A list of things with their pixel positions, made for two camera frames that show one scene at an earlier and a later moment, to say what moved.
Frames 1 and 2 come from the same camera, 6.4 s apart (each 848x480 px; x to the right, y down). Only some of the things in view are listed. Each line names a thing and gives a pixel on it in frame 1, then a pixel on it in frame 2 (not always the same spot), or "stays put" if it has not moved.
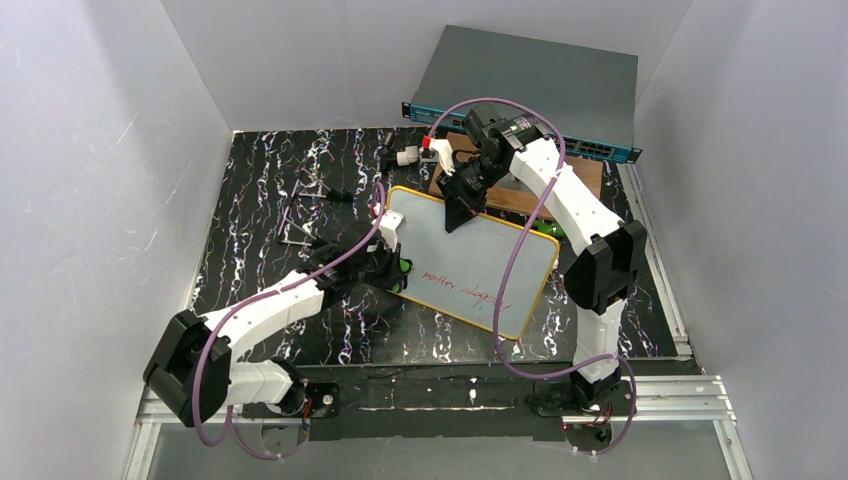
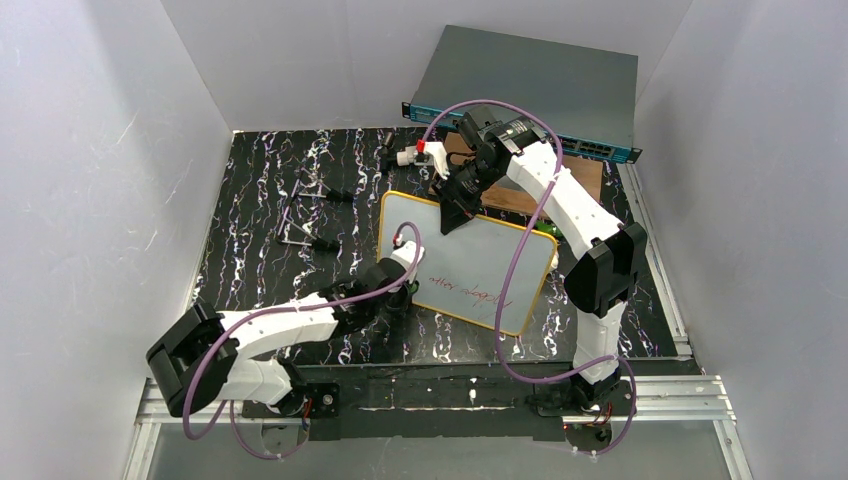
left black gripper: (387, 263) → (395, 296)
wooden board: (516, 197) stays put
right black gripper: (463, 188) stays put
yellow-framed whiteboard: (462, 270) stays put
